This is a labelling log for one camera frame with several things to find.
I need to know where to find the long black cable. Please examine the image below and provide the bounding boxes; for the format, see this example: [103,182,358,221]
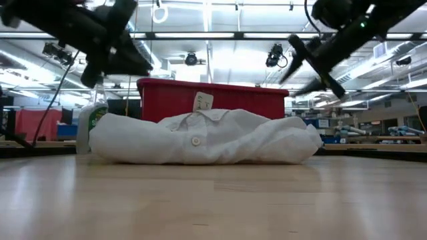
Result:
[31,49,81,147]

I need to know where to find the red fabric partition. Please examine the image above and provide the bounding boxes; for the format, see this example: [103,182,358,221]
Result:
[15,109,64,142]

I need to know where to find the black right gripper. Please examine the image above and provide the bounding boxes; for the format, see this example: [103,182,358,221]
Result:
[279,33,346,100]

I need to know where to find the yellow hanging cable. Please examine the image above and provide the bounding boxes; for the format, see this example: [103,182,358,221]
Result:
[123,75,133,117]

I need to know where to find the blue bin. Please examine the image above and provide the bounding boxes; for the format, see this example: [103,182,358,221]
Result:
[56,123,79,137]

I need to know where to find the wooden workbench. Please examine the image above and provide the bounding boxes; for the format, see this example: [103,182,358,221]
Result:
[322,135,427,151]

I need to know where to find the beige wooden table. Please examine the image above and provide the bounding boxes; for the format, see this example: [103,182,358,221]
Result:
[0,139,78,149]

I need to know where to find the white button shirt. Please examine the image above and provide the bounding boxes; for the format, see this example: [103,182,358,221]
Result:
[88,91,324,165]

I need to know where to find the red plastic laundry basket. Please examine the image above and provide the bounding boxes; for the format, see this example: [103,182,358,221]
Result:
[136,77,290,123]

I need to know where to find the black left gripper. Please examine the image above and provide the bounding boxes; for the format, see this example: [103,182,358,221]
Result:
[66,0,153,89]

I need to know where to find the black monitor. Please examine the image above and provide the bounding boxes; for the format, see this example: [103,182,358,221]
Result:
[107,99,141,118]

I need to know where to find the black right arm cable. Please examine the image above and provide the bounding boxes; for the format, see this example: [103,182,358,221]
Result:
[303,0,323,37]

